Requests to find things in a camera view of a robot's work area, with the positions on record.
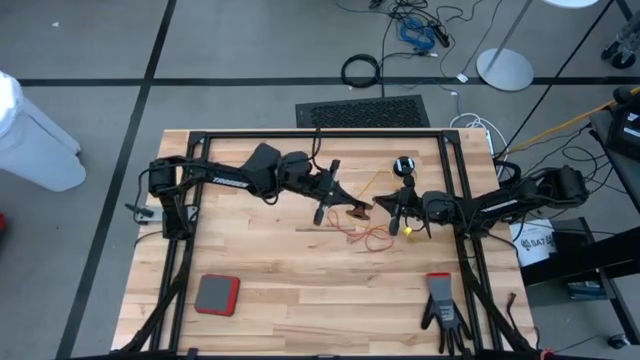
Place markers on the white bin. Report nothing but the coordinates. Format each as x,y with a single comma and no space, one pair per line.
35,145

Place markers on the black table clamp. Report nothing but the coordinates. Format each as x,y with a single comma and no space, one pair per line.
137,210

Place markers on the small white plug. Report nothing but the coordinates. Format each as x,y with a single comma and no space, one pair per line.
462,78

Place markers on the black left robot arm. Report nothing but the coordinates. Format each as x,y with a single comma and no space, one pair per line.
230,181

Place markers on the black equipment stand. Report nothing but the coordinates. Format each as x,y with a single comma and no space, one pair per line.
580,257

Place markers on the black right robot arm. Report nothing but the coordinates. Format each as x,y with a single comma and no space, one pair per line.
500,205

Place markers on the white printed cardboard box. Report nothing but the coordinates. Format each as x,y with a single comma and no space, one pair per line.
532,245

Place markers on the white round lamp head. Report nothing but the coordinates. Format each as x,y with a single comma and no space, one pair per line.
570,2

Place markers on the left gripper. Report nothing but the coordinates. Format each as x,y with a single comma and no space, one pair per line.
327,192

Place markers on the silver cart with casters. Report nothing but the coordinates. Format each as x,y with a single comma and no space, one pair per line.
622,50

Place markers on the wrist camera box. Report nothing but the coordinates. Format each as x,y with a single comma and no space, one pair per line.
296,167
439,206

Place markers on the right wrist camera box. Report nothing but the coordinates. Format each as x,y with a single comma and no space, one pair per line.
439,206

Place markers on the black device with screen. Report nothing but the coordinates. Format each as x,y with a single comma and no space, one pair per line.
627,132

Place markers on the black side table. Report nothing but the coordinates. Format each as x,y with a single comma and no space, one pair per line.
625,180

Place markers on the grey pad with red rim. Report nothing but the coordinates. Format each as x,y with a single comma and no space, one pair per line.
217,295

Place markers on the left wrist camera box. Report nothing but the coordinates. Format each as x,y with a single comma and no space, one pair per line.
296,167

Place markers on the black aluminium table frame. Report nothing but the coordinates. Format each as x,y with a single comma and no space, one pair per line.
380,134

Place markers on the black spool with white label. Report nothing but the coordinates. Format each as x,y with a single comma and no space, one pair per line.
404,166

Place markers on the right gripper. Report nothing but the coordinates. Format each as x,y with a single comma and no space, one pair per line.
410,207

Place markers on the grey round-base stand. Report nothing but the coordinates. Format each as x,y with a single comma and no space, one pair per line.
505,70

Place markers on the black floor vent grate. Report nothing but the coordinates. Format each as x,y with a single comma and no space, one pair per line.
365,112

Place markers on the dark blue box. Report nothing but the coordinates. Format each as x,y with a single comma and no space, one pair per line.
586,290

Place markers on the grey black work glove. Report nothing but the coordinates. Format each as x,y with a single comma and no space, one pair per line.
442,305

